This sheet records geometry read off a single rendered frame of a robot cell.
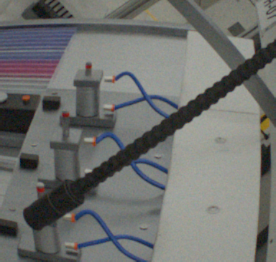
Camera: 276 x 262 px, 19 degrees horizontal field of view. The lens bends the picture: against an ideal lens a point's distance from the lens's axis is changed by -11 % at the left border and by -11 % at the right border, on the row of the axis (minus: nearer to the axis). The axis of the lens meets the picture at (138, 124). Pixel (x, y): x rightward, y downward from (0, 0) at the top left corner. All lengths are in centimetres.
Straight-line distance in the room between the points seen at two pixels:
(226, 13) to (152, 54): 89
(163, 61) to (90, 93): 30
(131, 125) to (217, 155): 11
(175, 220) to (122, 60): 46
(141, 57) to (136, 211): 42
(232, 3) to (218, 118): 118
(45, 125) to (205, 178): 18
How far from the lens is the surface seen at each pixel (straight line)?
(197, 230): 62
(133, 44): 111
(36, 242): 60
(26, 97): 86
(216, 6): 194
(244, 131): 75
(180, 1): 70
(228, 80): 46
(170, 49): 110
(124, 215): 67
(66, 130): 68
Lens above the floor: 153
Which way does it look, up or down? 23 degrees down
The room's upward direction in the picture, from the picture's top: 54 degrees clockwise
